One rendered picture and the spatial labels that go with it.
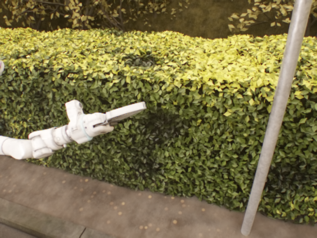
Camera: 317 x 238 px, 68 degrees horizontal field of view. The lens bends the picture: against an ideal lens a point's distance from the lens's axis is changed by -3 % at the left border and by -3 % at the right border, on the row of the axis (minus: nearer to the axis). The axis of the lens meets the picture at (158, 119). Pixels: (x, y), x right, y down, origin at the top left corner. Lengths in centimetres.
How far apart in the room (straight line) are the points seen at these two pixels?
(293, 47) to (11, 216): 213
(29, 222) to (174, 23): 286
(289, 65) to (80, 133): 85
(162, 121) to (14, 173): 152
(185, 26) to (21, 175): 264
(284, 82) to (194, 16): 255
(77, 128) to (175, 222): 125
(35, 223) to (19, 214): 19
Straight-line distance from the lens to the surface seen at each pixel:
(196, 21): 352
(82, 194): 211
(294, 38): 110
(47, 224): 205
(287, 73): 114
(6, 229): 228
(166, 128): 167
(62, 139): 81
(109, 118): 72
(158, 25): 359
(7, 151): 96
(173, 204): 192
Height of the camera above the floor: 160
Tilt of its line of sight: 32 degrees down
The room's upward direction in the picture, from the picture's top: 2 degrees counter-clockwise
